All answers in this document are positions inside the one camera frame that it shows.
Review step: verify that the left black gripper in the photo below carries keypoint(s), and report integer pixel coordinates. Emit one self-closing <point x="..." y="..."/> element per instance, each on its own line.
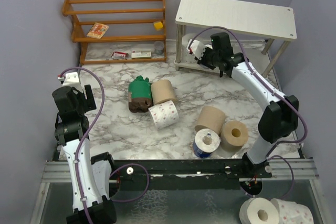
<point x="89" y="104"/>

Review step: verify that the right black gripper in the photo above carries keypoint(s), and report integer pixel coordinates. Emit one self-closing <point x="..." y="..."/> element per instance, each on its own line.
<point x="202" y="61"/>

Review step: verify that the white plain paper roll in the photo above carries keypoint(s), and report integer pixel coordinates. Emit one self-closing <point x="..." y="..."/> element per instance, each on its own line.
<point x="185" y="56"/>

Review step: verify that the pink dotted paper roll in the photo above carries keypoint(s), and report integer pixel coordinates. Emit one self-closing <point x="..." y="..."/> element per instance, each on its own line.
<point x="164" y="114"/>

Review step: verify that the blue roll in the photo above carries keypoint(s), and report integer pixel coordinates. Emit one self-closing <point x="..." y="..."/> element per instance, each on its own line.
<point x="206" y="142"/>

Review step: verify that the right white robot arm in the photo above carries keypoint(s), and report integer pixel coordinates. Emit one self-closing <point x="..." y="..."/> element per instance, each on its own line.
<point x="279" y="118"/>

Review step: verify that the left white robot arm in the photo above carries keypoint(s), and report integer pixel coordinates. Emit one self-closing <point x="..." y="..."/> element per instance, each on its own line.
<point x="89" y="175"/>

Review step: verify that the green brown wrapped roll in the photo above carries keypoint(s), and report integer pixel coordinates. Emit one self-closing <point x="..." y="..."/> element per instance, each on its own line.
<point x="139" y="95"/>

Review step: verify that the red white small box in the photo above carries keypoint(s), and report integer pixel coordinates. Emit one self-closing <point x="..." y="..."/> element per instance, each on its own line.
<point x="117" y="55"/>

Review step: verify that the brown roll lying centre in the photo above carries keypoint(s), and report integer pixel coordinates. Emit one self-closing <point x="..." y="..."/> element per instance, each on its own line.
<point x="210" y="118"/>

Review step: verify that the grey small cup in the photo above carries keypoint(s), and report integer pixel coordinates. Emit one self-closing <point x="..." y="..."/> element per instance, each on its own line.
<point x="158" y="47"/>

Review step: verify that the brown roll beside green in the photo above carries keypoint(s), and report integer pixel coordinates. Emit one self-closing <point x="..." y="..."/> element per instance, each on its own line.
<point x="162" y="91"/>

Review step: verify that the yellow cube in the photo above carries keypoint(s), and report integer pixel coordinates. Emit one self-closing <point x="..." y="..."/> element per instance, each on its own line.
<point x="158" y="25"/>

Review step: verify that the white green flat box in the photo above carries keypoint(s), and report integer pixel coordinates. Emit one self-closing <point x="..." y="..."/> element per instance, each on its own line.
<point x="141" y="54"/>

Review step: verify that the small picture book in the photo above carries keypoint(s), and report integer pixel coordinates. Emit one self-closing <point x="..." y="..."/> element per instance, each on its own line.
<point x="97" y="31"/>

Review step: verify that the brown roll upright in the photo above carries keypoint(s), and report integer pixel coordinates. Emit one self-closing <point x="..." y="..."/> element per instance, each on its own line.
<point x="234" y="135"/>

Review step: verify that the orange wooden rack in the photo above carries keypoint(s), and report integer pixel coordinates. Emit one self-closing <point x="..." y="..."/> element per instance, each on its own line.
<point x="129" y="21"/>

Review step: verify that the white roll below table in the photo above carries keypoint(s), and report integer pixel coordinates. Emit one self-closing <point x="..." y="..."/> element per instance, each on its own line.
<point x="258" y="210"/>

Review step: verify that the pink dotted roll below table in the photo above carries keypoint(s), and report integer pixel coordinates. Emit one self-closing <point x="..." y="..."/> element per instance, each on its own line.
<point x="291" y="212"/>

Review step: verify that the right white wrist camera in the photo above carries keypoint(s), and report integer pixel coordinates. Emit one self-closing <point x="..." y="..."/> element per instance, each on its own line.
<point x="197" y="48"/>

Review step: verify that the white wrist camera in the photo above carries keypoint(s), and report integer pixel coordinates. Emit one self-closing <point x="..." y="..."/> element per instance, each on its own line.
<point x="197" y="48"/>
<point x="70" y="79"/>

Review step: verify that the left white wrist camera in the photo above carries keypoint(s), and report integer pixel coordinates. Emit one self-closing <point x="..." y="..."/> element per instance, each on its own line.
<point x="70" y="79"/>

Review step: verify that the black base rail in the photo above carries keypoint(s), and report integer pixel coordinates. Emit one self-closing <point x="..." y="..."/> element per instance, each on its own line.
<point x="174" y="174"/>

